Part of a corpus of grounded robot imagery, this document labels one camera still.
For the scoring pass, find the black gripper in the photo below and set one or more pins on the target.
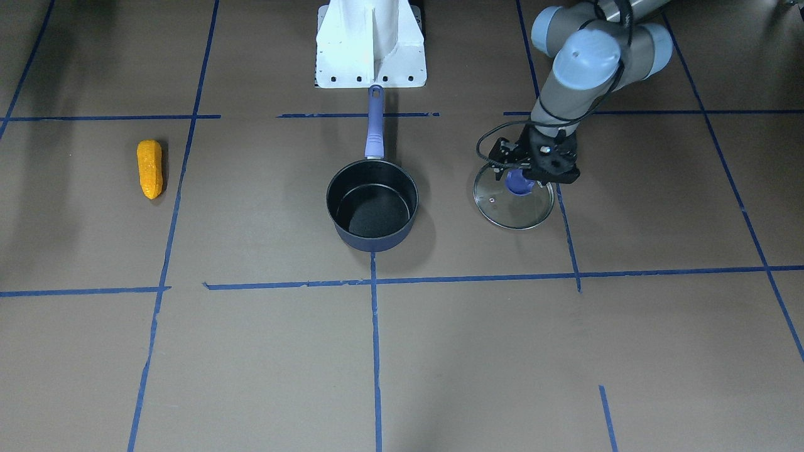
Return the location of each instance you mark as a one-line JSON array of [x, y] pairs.
[[507, 152]]

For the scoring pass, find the glass pot lid blue knob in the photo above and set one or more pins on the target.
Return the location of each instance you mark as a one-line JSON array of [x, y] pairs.
[[508, 199]]

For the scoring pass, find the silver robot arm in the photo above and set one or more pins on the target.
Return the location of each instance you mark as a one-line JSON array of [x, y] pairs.
[[597, 48]]

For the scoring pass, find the yellow toy corn cob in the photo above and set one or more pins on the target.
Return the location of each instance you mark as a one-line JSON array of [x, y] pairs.
[[150, 168]]

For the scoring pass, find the dark blue saucepan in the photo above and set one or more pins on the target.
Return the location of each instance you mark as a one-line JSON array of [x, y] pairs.
[[373, 202]]

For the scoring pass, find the white camera stand pillar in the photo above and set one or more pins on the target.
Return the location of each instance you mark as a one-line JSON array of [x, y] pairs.
[[364, 43]]

